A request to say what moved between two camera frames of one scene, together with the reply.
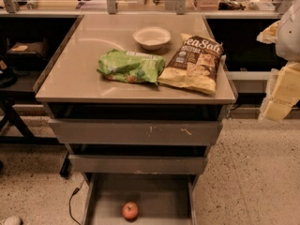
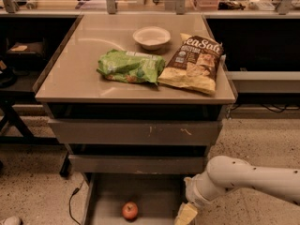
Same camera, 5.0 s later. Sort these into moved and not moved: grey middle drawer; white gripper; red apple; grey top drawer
Moved: white gripper
Not moved: red apple; grey top drawer; grey middle drawer
